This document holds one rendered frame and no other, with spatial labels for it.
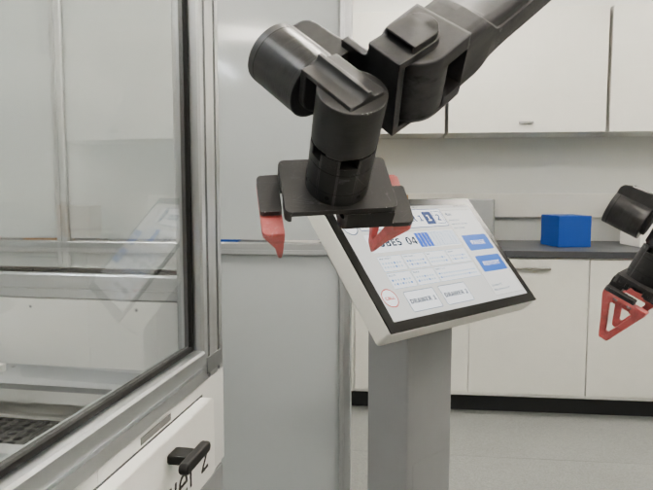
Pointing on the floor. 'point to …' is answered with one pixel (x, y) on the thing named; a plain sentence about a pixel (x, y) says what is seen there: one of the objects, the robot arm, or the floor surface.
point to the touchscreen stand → (409, 413)
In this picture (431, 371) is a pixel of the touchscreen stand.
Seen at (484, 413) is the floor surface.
